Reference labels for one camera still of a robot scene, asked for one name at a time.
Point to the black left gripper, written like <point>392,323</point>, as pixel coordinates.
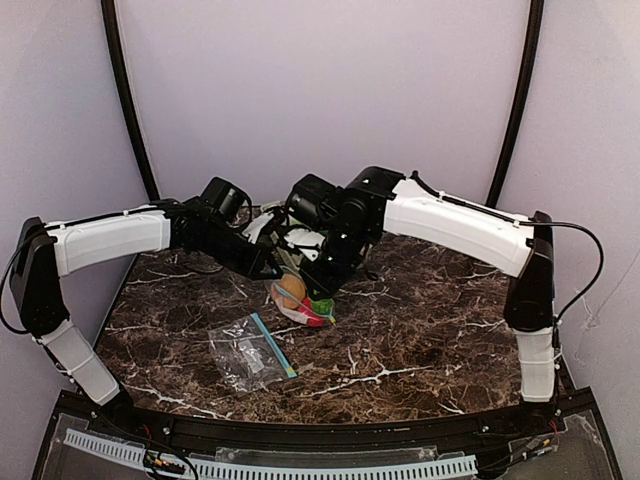
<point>255,257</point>

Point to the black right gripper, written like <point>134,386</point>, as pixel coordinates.
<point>316,279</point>

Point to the yellow peach toy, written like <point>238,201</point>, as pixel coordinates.
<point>292,289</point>

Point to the clear zip bag blue zipper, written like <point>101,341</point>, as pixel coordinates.
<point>291,313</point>

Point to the green toy vegetable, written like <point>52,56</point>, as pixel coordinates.
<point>322,307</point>

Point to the red toy apple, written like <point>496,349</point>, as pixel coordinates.
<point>310,317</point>

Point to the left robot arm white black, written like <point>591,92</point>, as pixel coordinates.
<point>48,251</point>

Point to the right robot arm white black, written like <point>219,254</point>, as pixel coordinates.
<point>380,201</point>

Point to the spare clear zip bag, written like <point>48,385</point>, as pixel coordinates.
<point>247,355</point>

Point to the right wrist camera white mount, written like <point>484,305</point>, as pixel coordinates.
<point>304,240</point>

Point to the right black frame post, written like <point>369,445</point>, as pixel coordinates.
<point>525,74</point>

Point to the black frame post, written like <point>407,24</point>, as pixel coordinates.
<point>125,95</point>
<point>525,74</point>

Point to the black front rail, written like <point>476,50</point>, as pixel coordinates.
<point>473,432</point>

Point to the white slotted cable duct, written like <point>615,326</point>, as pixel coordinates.
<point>229,463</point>

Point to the left black frame post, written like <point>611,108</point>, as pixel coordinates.
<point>125,95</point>

